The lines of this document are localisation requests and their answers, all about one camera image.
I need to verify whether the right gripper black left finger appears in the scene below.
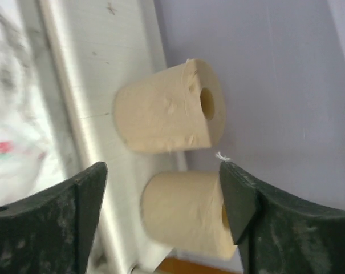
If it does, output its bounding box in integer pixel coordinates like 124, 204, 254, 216
0, 162, 108, 273

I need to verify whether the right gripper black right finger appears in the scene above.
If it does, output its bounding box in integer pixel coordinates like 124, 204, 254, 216
219, 161, 345, 273

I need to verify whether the brown paper roll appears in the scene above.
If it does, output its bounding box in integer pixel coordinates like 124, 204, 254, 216
141, 171, 236, 260
113, 59, 226, 154

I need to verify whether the white two-tier shelf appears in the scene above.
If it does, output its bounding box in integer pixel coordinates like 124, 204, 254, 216
18, 1, 186, 273

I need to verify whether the white red-dotted roll rear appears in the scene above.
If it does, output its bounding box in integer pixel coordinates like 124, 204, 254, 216
0, 125, 64, 212

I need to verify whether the brown wooden rack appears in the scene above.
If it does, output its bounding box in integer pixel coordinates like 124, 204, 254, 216
157, 257, 240, 274

